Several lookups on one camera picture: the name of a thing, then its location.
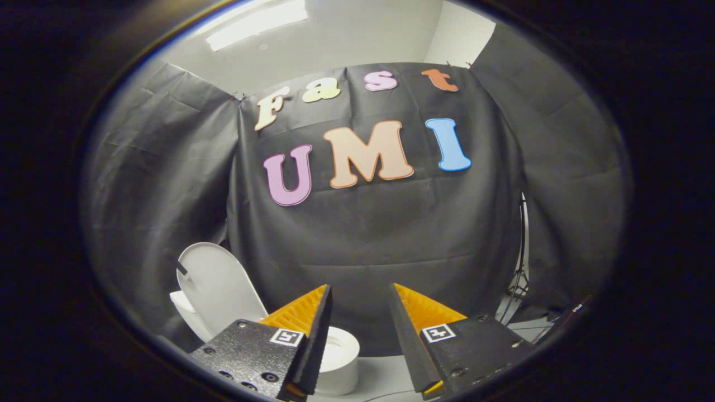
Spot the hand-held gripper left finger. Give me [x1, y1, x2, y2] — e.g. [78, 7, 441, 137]
[187, 284, 334, 401]

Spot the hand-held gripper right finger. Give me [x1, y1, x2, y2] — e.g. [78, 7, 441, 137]
[388, 283, 537, 400]

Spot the white toilet lid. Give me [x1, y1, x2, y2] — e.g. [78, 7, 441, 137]
[177, 242, 269, 342]

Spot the white toilet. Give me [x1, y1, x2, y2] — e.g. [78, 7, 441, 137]
[169, 289, 361, 396]

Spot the black backdrop cloth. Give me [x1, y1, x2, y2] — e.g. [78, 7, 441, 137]
[81, 25, 632, 358]

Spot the black tripod stand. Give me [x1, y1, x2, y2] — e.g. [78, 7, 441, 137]
[494, 193, 530, 326]

